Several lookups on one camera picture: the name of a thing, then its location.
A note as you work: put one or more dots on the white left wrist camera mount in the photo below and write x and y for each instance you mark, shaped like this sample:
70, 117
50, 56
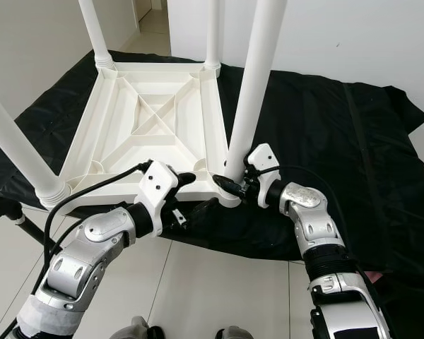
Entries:
159, 185

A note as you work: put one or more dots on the black metal table leg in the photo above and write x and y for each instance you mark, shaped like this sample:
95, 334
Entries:
39, 232

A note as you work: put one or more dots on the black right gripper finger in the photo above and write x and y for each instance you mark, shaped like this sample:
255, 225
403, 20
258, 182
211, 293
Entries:
226, 185

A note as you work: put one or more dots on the grey right robot leg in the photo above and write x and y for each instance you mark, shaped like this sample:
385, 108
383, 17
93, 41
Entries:
234, 333

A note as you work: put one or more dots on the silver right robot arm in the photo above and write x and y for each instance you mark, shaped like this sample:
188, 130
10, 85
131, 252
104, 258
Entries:
318, 226

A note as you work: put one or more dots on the pink cloth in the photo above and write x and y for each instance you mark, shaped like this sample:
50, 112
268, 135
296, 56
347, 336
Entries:
373, 275

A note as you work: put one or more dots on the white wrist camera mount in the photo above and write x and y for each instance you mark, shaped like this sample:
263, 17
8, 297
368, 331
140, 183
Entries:
261, 157
159, 185

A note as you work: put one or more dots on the white plastic table top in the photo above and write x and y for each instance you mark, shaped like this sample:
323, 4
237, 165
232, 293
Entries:
141, 141

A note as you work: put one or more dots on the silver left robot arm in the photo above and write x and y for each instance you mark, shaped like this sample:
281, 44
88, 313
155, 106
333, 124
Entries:
85, 254

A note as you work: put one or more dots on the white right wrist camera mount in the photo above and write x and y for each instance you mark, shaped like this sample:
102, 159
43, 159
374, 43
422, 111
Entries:
261, 157

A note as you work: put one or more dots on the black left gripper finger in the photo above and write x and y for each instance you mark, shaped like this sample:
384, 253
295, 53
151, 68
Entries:
185, 179

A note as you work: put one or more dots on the black table cloth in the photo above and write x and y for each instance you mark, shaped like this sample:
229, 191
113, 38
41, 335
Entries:
367, 155

